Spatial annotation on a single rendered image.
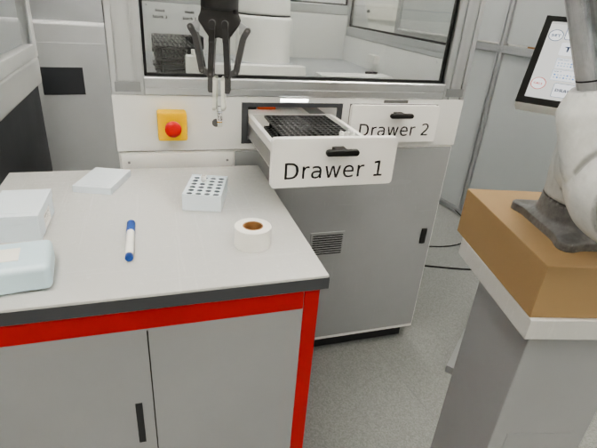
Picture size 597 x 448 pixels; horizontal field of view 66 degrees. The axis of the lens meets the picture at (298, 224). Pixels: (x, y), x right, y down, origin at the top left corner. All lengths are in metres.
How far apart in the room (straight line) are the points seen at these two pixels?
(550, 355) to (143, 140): 1.04
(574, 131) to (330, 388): 1.24
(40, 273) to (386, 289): 1.23
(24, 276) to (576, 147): 0.77
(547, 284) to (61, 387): 0.80
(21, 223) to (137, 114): 0.45
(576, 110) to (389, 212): 0.99
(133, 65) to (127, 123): 0.14
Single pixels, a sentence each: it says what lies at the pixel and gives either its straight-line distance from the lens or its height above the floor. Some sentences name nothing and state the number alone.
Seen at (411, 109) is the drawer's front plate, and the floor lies 0.92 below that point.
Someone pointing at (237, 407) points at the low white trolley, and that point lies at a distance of 0.97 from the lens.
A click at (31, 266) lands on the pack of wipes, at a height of 0.80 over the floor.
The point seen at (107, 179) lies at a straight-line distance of 1.17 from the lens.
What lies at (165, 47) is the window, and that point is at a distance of 1.25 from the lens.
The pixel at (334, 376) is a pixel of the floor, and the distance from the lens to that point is 1.71.
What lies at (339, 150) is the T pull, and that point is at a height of 0.91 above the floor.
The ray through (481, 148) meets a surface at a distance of 3.00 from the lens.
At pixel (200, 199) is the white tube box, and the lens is 1.00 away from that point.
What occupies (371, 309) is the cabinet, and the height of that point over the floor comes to 0.17.
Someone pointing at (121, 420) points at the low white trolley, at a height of 0.48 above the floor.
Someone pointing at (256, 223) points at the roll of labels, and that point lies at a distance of 0.88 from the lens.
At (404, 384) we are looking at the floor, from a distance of 1.74.
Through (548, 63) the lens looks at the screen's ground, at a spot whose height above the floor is 1.07.
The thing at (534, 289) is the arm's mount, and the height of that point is 0.81.
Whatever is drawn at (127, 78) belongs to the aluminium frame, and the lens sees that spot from 1.24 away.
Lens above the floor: 1.19
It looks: 26 degrees down
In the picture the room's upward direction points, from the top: 5 degrees clockwise
